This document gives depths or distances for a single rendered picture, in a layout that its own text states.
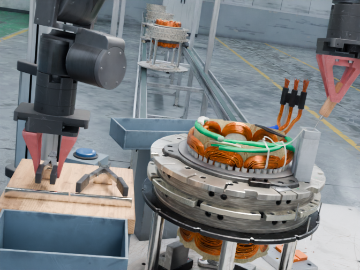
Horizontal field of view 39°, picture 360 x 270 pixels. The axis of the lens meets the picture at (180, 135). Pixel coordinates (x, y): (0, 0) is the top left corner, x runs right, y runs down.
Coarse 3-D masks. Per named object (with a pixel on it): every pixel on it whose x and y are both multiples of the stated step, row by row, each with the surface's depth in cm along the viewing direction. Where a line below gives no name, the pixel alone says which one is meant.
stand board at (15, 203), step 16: (16, 176) 79; (32, 176) 80; (64, 176) 82; (80, 176) 83; (128, 176) 86; (80, 192) 77; (96, 192) 78; (112, 192) 79; (128, 192) 80; (0, 208) 68; (16, 208) 69; (32, 208) 70; (48, 208) 70; (64, 208) 71; (80, 208) 72; (96, 208) 72; (112, 208) 73; (128, 208) 74; (128, 224) 71
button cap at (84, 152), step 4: (80, 148) 103; (84, 148) 103; (88, 148) 103; (76, 152) 101; (80, 152) 101; (84, 152) 101; (88, 152) 101; (92, 152) 102; (84, 156) 100; (88, 156) 101; (92, 156) 101
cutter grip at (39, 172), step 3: (39, 165) 75; (42, 165) 75; (39, 168) 73; (42, 168) 74; (36, 171) 72; (39, 171) 72; (42, 171) 73; (36, 174) 72; (39, 174) 72; (42, 174) 74; (36, 177) 72; (39, 177) 72; (36, 180) 72; (39, 180) 72; (36, 183) 72; (39, 183) 72
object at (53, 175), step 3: (54, 165) 76; (54, 168) 74; (51, 171) 73; (54, 171) 73; (51, 174) 72; (54, 174) 72; (51, 177) 72; (54, 177) 72; (51, 180) 72; (54, 180) 72; (51, 183) 72; (54, 183) 72
